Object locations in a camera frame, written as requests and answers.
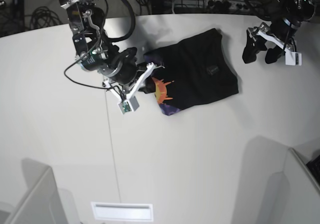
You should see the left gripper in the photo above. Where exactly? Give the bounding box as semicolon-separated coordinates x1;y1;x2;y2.
242;18;299;64

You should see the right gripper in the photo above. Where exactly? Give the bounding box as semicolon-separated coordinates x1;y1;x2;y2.
101;47;164;100

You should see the black T-shirt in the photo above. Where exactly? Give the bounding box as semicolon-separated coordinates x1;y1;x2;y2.
143;29;239;116

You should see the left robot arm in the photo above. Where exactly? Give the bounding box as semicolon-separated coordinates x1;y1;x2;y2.
242;0;317;66

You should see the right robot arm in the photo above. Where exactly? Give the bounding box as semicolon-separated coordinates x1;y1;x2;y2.
59;0;161;102

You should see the white power strip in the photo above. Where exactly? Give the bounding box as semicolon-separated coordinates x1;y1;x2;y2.
171;0;248;12

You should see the black keyboard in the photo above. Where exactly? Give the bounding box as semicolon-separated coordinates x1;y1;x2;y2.
306;156;320;184

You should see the grey partition panel left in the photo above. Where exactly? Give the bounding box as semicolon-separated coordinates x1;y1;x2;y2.
0;158;82;223

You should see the grey partition panel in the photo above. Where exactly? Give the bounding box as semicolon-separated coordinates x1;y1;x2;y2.
0;158;82;223
267;148;320;224

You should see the grey partition panel right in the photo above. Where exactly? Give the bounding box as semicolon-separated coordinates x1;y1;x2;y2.
267;148;320;224

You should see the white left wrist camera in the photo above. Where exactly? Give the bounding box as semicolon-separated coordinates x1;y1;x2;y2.
285;51;302;66

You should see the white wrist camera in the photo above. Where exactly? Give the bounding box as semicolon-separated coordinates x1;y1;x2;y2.
285;51;302;66
118;96;140;114

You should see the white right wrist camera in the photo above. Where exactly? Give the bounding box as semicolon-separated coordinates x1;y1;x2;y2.
118;96;140;114

